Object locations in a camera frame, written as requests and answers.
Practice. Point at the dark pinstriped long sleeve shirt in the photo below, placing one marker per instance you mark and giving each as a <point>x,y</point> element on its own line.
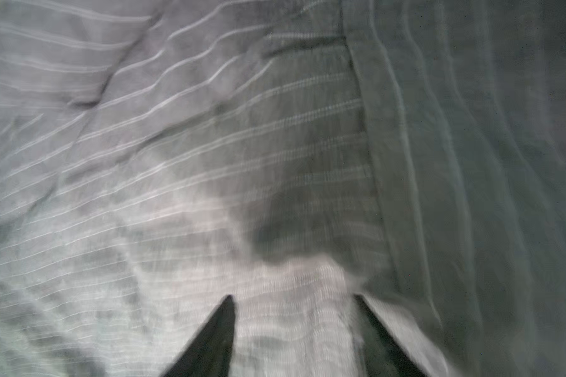
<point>157,156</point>

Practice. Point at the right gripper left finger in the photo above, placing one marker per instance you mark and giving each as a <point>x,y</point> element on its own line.
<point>210,351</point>

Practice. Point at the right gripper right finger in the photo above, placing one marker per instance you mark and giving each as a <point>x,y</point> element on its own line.
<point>377,351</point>

